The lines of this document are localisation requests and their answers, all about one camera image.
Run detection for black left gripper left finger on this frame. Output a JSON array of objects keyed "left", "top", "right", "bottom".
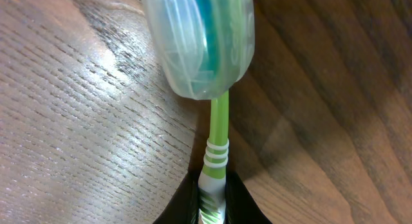
[{"left": 153, "top": 171, "right": 199, "bottom": 224}]

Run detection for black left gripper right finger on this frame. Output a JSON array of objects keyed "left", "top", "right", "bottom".
[{"left": 225, "top": 171, "right": 272, "bottom": 224}]

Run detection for green white toothbrush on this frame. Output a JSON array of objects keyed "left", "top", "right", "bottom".
[{"left": 141, "top": 0, "right": 255, "bottom": 223}]

